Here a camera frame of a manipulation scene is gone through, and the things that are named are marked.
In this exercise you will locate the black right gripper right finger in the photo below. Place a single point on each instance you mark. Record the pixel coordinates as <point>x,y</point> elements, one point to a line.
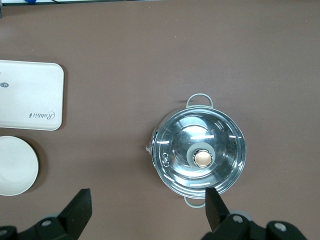
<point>217,215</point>

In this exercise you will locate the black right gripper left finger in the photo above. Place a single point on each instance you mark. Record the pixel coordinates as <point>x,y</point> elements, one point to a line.
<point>72,215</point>

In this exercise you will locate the beige round bowl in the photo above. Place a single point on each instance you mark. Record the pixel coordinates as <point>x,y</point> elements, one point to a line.
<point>15,165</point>

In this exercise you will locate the glass pot lid with knob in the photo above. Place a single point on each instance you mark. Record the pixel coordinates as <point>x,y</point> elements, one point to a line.
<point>220,135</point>

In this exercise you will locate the steel pot with glass lid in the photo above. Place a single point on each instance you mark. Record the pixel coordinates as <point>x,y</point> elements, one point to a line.
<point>153,141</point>

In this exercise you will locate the cream rabbit print tray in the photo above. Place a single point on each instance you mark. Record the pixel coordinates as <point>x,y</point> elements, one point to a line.
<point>30,100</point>

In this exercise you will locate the brown table cover mat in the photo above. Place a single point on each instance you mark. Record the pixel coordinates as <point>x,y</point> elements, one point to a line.
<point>125,62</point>

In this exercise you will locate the blue round object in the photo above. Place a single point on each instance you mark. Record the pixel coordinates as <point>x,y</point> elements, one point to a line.
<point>31,1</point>

